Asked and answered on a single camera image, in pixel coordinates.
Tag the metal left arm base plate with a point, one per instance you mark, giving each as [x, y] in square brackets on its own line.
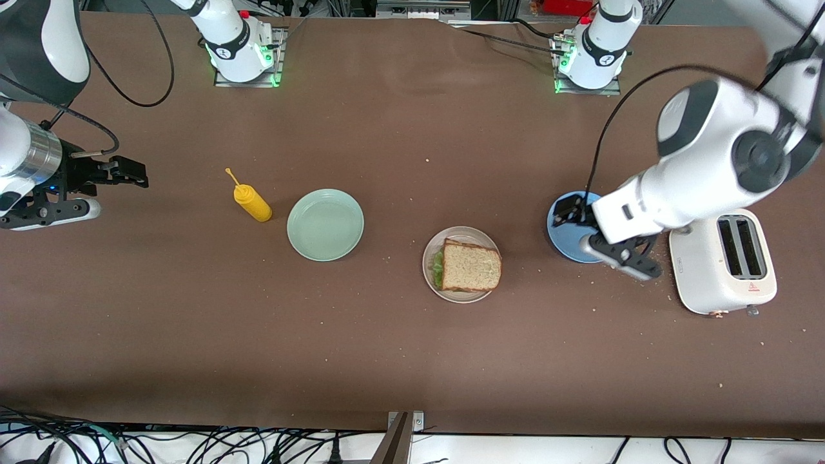
[609, 91]

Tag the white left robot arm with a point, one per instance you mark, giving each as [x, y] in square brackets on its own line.
[709, 161]

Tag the beige plate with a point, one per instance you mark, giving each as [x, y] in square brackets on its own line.
[461, 297]

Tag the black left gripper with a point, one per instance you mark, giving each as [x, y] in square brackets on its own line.
[568, 211]

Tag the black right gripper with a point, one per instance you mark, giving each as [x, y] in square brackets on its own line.
[75, 172]

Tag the metal table edge bracket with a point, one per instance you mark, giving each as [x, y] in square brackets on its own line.
[399, 441]

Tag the green lettuce leaf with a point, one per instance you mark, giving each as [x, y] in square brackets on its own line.
[438, 269]

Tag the yellow mustard squeeze bottle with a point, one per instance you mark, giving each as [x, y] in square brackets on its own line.
[252, 205]

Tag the white toaster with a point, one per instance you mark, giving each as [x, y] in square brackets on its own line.
[699, 283]

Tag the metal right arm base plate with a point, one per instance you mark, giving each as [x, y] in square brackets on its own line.
[222, 81]

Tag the red box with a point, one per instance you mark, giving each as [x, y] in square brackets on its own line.
[567, 6]

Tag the blue plate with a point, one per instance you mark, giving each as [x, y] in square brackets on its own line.
[567, 248]

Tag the light green plate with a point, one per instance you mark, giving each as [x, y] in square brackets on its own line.
[325, 225]

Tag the aluminium frame rail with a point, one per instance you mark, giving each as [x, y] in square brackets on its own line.
[422, 8]

